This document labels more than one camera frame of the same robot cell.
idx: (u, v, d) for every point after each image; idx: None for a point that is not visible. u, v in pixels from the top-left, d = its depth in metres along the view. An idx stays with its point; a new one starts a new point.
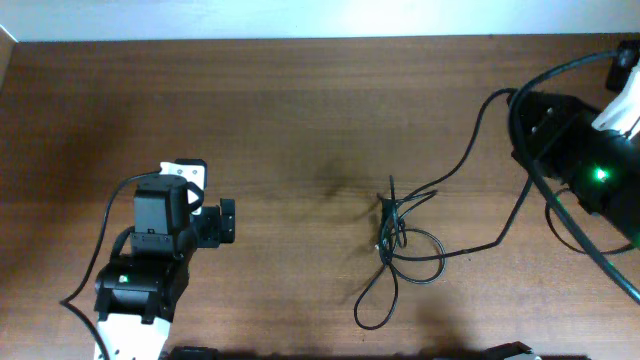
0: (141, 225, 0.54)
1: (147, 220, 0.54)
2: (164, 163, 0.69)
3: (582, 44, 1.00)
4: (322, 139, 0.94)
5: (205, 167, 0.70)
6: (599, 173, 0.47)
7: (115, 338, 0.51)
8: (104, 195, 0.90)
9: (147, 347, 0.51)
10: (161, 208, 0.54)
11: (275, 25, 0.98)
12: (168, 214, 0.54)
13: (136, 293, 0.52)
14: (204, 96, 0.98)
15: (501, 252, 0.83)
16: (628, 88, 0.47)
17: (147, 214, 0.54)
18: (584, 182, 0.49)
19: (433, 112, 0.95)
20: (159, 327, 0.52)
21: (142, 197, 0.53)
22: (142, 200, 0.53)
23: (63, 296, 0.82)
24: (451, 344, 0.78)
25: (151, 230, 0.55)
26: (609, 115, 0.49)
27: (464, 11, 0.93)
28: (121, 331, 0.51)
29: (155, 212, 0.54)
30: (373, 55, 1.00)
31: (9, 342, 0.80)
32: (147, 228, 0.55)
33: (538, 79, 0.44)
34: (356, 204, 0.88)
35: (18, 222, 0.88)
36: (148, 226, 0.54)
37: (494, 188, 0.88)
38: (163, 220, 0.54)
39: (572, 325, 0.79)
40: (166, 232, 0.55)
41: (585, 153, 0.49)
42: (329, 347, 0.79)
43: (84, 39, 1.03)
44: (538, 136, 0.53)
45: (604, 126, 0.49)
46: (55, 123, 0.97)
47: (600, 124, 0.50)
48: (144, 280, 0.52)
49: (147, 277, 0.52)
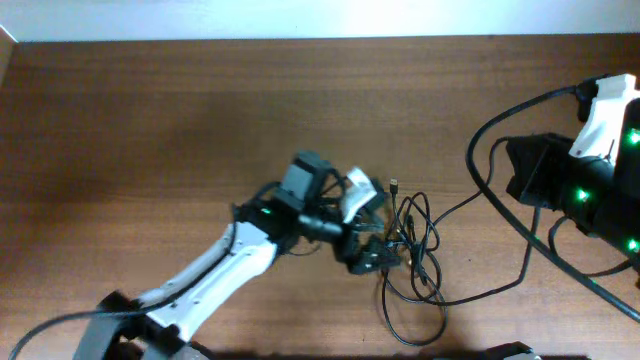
0: (287, 186, 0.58)
1: (292, 184, 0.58)
2: (357, 169, 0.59)
3: (582, 44, 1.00)
4: (323, 138, 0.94)
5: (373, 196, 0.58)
6: (581, 194, 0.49)
7: (242, 238, 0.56)
8: (103, 194, 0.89)
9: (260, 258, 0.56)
10: (306, 182, 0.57)
11: (275, 25, 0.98)
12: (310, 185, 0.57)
13: (268, 223, 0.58)
14: (205, 95, 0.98)
15: (500, 253, 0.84)
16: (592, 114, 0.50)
17: (295, 181, 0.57)
18: (569, 206, 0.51)
19: (433, 112, 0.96)
20: (270, 256, 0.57)
21: (298, 167, 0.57)
22: (296, 169, 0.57)
23: (62, 295, 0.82)
24: (452, 344, 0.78)
25: (290, 193, 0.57)
26: (582, 141, 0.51)
27: (463, 12, 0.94)
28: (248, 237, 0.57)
29: (301, 181, 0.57)
30: (372, 55, 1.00)
31: (7, 343, 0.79)
32: (288, 190, 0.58)
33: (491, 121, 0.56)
34: None
35: (17, 222, 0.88)
36: (290, 189, 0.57)
37: (494, 188, 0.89)
38: (302, 188, 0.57)
39: (573, 325, 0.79)
40: (302, 199, 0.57)
41: (569, 177, 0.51)
42: (329, 347, 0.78)
43: (85, 39, 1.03)
44: (523, 169, 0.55)
45: (581, 153, 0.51)
46: (55, 123, 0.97)
47: (576, 151, 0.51)
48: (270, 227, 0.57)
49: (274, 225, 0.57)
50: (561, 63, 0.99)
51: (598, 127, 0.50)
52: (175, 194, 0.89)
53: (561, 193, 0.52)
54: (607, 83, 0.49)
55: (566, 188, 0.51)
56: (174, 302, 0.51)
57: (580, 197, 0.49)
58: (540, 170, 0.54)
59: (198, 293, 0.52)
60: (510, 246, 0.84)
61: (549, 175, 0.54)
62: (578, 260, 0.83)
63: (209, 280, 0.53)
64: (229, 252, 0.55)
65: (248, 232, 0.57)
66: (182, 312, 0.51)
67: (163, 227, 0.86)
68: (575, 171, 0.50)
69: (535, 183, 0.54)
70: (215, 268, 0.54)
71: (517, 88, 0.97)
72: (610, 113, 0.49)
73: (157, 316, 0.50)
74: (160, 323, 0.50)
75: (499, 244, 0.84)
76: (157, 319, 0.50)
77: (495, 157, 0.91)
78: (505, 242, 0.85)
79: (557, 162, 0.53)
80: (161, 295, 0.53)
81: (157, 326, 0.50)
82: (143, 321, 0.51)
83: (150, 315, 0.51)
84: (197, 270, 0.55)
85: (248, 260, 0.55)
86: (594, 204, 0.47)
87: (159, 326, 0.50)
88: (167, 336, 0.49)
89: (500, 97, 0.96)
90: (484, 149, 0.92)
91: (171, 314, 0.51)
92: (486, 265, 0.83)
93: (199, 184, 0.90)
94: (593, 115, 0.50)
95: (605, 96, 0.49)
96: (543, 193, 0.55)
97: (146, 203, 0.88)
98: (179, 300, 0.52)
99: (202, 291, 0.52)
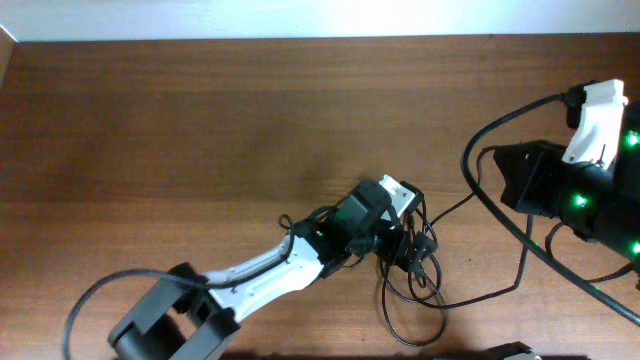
0: (344, 213, 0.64)
1: (349, 212, 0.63)
2: (391, 179, 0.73)
3: (582, 43, 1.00)
4: (322, 138, 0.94)
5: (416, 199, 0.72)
6: (578, 199, 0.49)
7: (297, 250, 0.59)
8: (103, 194, 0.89)
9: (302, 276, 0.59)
10: (361, 213, 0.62)
11: (275, 25, 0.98)
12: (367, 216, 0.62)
13: (322, 242, 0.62)
14: (204, 95, 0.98)
15: (500, 253, 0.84)
16: (583, 121, 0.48)
17: (352, 209, 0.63)
18: (566, 212, 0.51)
19: (433, 112, 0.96)
20: (313, 275, 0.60)
21: (357, 196, 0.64)
22: (355, 199, 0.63)
23: (63, 295, 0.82)
24: (452, 343, 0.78)
25: (345, 221, 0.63)
26: (575, 148, 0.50)
27: (463, 12, 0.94)
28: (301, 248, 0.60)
29: (358, 210, 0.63)
30: (372, 55, 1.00)
31: (8, 342, 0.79)
32: (344, 219, 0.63)
33: (483, 131, 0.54)
34: None
35: (17, 221, 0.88)
36: (347, 216, 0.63)
37: (494, 188, 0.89)
38: (361, 216, 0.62)
39: (573, 325, 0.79)
40: (356, 227, 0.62)
41: (564, 184, 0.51)
42: (329, 347, 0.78)
43: (84, 39, 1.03)
44: (519, 179, 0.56)
45: (574, 159, 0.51)
46: (55, 122, 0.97)
47: (568, 157, 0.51)
48: (320, 248, 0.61)
49: (323, 247, 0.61)
50: (561, 63, 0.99)
51: (591, 133, 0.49)
52: (175, 194, 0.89)
53: (556, 201, 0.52)
54: (597, 90, 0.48)
55: (563, 194, 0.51)
56: (233, 287, 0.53)
57: (578, 203, 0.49)
58: (536, 178, 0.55)
59: (256, 287, 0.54)
60: (510, 246, 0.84)
61: (545, 183, 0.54)
62: (578, 260, 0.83)
63: (264, 277, 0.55)
64: (284, 258, 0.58)
65: (303, 247, 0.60)
66: (238, 299, 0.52)
67: (163, 227, 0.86)
68: (570, 177, 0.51)
69: (531, 191, 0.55)
70: (270, 269, 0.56)
71: (517, 88, 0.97)
72: (602, 119, 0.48)
73: (217, 295, 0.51)
74: (218, 302, 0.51)
75: (499, 243, 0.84)
76: (217, 298, 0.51)
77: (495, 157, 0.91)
78: (506, 243, 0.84)
79: (551, 169, 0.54)
80: (221, 279, 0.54)
81: (213, 304, 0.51)
82: (199, 298, 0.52)
83: (210, 292, 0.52)
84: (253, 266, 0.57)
85: (300, 271, 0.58)
86: (592, 209, 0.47)
87: (216, 305, 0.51)
88: (226, 316, 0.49)
89: (500, 97, 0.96)
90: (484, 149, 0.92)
91: (229, 297, 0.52)
92: (486, 265, 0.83)
93: (199, 184, 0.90)
94: (585, 121, 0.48)
95: (596, 103, 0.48)
96: (539, 200, 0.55)
97: (146, 203, 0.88)
98: (238, 287, 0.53)
99: (258, 286, 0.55)
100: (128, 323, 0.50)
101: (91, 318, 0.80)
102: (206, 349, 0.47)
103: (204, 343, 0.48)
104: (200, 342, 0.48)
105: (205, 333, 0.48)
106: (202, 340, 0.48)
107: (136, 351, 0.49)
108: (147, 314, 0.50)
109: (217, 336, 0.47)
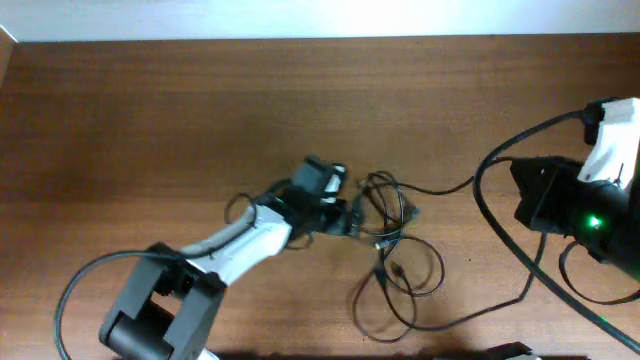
0: (299, 181, 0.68)
1: (303, 180, 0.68)
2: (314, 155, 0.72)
3: (582, 44, 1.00)
4: (322, 138, 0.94)
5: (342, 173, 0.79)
6: (592, 220, 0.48)
7: (262, 216, 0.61)
8: (103, 194, 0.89)
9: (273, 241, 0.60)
10: (310, 178, 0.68)
11: (275, 26, 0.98)
12: (319, 175, 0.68)
13: (281, 208, 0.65)
14: (204, 96, 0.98)
15: (500, 253, 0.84)
16: (601, 139, 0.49)
17: (307, 178, 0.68)
18: (580, 232, 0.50)
19: (433, 112, 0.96)
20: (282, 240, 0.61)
21: (307, 165, 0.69)
22: (305, 167, 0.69)
23: (63, 295, 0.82)
24: (452, 344, 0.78)
25: (300, 188, 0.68)
26: (592, 165, 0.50)
27: (463, 12, 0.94)
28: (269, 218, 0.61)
29: (308, 177, 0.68)
30: (372, 55, 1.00)
31: (9, 342, 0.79)
32: (300, 185, 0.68)
33: (497, 149, 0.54)
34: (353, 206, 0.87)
35: (17, 222, 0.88)
36: (302, 185, 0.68)
37: (494, 188, 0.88)
38: (314, 179, 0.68)
39: (573, 325, 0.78)
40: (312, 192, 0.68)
41: (578, 204, 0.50)
42: (329, 347, 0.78)
43: (85, 39, 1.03)
44: (534, 195, 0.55)
45: (590, 177, 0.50)
46: (55, 123, 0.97)
47: (584, 176, 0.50)
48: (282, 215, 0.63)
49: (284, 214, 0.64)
50: (561, 63, 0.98)
51: (608, 151, 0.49)
52: (175, 194, 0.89)
53: (570, 220, 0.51)
54: (614, 110, 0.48)
55: (577, 213, 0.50)
56: (211, 255, 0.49)
57: (592, 224, 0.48)
58: (549, 195, 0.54)
59: (232, 252, 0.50)
60: None
61: (561, 201, 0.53)
62: (579, 260, 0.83)
63: (238, 244, 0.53)
64: (252, 225, 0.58)
65: (268, 214, 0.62)
66: (220, 264, 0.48)
67: (163, 227, 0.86)
68: (584, 197, 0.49)
69: (546, 209, 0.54)
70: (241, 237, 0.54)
71: (518, 88, 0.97)
72: (620, 137, 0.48)
73: (197, 264, 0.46)
74: (199, 271, 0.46)
75: (500, 244, 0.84)
76: (198, 267, 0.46)
77: None
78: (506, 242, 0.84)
79: (568, 187, 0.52)
80: (195, 251, 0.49)
81: (195, 274, 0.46)
82: (181, 274, 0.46)
83: (190, 263, 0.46)
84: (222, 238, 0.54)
85: (269, 233, 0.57)
86: (605, 232, 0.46)
87: (198, 274, 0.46)
88: (210, 280, 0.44)
89: (501, 98, 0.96)
90: (484, 149, 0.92)
91: (211, 264, 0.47)
92: (486, 265, 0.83)
93: (199, 184, 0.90)
94: (603, 139, 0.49)
95: (613, 121, 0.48)
96: (554, 217, 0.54)
97: (146, 203, 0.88)
98: (215, 255, 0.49)
99: (233, 252, 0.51)
100: (116, 314, 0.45)
101: (92, 318, 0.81)
102: (199, 317, 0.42)
103: (196, 311, 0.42)
104: (191, 313, 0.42)
105: (194, 301, 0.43)
106: (193, 310, 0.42)
107: (134, 337, 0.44)
108: (129, 300, 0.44)
109: (207, 300, 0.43)
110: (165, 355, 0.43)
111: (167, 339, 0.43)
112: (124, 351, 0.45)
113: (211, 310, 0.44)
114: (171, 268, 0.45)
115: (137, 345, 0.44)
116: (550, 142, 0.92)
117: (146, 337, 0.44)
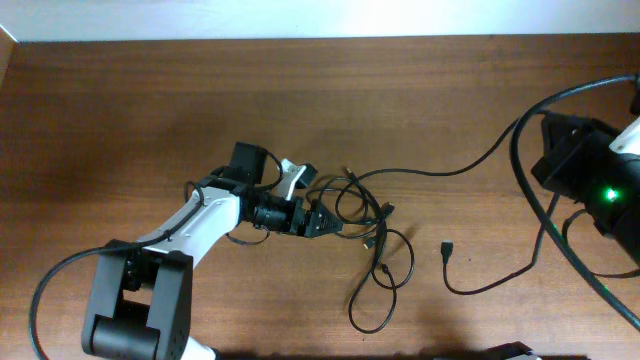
0: (235, 163, 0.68)
1: (240, 160, 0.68)
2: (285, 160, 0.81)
3: (581, 44, 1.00)
4: (322, 138, 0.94)
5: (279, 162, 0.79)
6: (609, 193, 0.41)
7: (209, 195, 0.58)
8: (102, 194, 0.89)
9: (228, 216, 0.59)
10: (249, 156, 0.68)
11: (275, 26, 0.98)
12: (256, 156, 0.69)
13: (227, 185, 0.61)
14: (204, 95, 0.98)
15: (500, 253, 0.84)
16: None
17: (241, 157, 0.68)
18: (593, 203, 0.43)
19: (433, 111, 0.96)
20: (234, 214, 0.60)
21: (240, 145, 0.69)
22: (240, 148, 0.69)
23: (63, 295, 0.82)
24: (452, 344, 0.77)
25: (239, 167, 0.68)
26: (627, 139, 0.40)
27: (462, 12, 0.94)
28: (216, 192, 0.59)
29: (246, 156, 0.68)
30: (372, 54, 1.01)
31: (8, 343, 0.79)
32: (237, 166, 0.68)
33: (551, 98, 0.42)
34: (345, 204, 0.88)
35: (17, 222, 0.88)
36: (239, 164, 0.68)
37: (494, 188, 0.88)
38: (251, 160, 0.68)
39: (573, 325, 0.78)
40: (249, 170, 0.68)
41: (599, 174, 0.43)
42: (329, 347, 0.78)
43: (85, 39, 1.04)
44: (558, 155, 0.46)
45: (621, 148, 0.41)
46: (55, 123, 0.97)
47: (617, 145, 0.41)
48: (227, 186, 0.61)
49: (229, 185, 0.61)
50: (562, 63, 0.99)
51: None
52: (175, 194, 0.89)
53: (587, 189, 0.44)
54: None
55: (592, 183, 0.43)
56: (168, 237, 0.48)
57: (608, 197, 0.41)
58: (575, 157, 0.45)
59: (189, 230, 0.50)
60: (511, 246, 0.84)
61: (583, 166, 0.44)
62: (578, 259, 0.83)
63: (193, 221, 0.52)
64: (202, 203, 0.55)
65: (214, 191, 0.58)
66: (180, 244, 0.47)
67: None
68: (609, 166, 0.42)
69: (565, 171, 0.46)
70: (192, 215, 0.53)
71: (518, 88, 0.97)
72: None
73: (156, 248, 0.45)
74: (160, 254, 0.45)
75: (500, 244, 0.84)
76: (158, 249, 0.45)
77: (495, 156, 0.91)
78: (506, 242, 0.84)
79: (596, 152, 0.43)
80: (151, 237, 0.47)
81: (159, 258, 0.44)
82: (144, 263, 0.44)
83: (148, 249, 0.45)
84: (174, 220, 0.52)
85: (222, 207, 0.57)
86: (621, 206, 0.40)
87: (160, 257, 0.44)
88: (172, 255, 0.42)
89: (501, 97, 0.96)
90: (484, 149, 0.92)
91: (171, 246, 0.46)
92: (486, 265, 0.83)
93: None
94: None
95: None
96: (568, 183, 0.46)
97: (145, 203, 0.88)
98: (172, 236, 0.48)
99: (191, 229, 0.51)
100: (92, 318, 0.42)
101: None
102: (175, 291, 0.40)
103: (168, 289, 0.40)
104: (164, 291, 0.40)
105: (164, 279, 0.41)
106: (167, 287, 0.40)
107: (117, 335, 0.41)
108: (100, 298, 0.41)
109: (178, 273, 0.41)
110: (152, 342, 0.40)
111: (150, 325, 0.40)
112: (112, 352, 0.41)
113: (186, 284, 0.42)
114: (133, 260, 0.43)
115: (122, 341, 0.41)
116: None
117: (129, 330, 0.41)
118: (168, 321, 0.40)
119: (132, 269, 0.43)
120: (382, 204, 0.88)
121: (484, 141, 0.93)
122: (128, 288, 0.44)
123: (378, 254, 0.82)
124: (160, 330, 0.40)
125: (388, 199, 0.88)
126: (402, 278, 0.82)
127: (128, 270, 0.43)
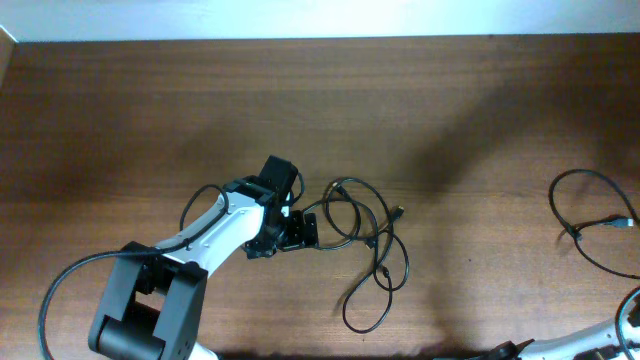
0: (266, 174, 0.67)
1: (271, 172, 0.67)
2: (285, 207, 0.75)
3: (580, 44, 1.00)
4: (322, 138, 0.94)
5: (292, 198, 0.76)
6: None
7: (233, 201, 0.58)
8: (101, 194, 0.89)
9: (251, 224, 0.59)
10: (282, 171, 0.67)
11: (275, 27, 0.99)
12: (287, 173, 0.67)
13: (254, 191, 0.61)
14: (204, 95, 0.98)
15: (501, 253, 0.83)
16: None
17: (274, 169, 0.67)
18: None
19: (432, 111, 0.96)
20: (256, 224, 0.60)
21: (274, 158, 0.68)
22: (273, 160, 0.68)
23: (64, 293, 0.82)
24: (452, 344, 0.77)
25: (269, 180, 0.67)
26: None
27: (462, 14, 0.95)
28: (243, 201, 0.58)
29: (278, 170, 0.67)
30: (372, 54, 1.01)
31: (6, 344, 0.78)
32: (267, 177, 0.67)
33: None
34: (347, 207, 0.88)
35: (16, 221, 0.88)
36: (268, 175, 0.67)
37: (494, 188, 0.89)
38: (283, 176, 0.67)
39: (573, 325, 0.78)
40: (279, 184, 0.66)
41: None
42: (328, 347, 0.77)
43: (85, 40, 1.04)
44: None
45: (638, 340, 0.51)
46: (54, 122, 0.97)
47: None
48: (253, 194, 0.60)
49: (255, 194, 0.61)
50: (561, 63, 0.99)
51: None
52: (175, 193, 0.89)
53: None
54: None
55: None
56: (187, 246, 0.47)
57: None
58: None
59: (208, 240, 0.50)
60: (511, 246, 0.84)
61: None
62: (578, 260, 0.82)
63: (213, 231, 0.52)
64: (226, 210, 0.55)
65: (240, 199, 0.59)
66: (198, 254, 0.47)
67: (163, 227, 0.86)
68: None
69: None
70: (214, 223, 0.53)
71: (517, 87, 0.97)
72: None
73: (174, 256, 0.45)
74: (178, 263, 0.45)
75: (500, 244, 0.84)
76: (176, 259, 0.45)
77: (494, 157, 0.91)
78: (506, 243, 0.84)
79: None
80: (171, 244, 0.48)
81: (175, 266, 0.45)
82: (159, 269, 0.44)
83: (168, 257, 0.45)
84: (195, 229, 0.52)
85: (244, 216, 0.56)
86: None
87: (177, 265, 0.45)
88: (189, 267, 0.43)
89: (501, 98, 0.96)
90: (483, 149, 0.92)
91: (188, 256, 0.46)
92: (486, 265, 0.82)
93: (199, 183, 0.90)
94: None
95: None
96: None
97: (145, 202, 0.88)
98: (191, 245, 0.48)
99: (210, 238, 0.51)
100: (101, 318, 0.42)
101: (92, 318, 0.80)
102: (186, 303, 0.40)
103: (180, 300, 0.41)
104: (177, 302, 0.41)
105: (177, 290, 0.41)
106: (178, 299, 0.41)
107: (123, 338, 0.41)
108: (111, 301, 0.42)
109: (191, 285, 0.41)
110: (156, 351, 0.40)
111: (157, 334, 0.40)
112: (116, 353, 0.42)
113: (196, 298, 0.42)
114: (150, 264, 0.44)
115: (127, 345, 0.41)
116: (547, 142, 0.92)
117: (136, 334, 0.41)
118: (175, 331, 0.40)
119: (146, 273, 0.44)
120: (392, 206, 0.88)
121: (483, 141, 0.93)
122: (140, 291, 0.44)
123: (378, 258, 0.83)
124: (165, 342, 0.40)
125: (387, 199, 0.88)
126: (400, 279, 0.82)
127: (143, 274, 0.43)
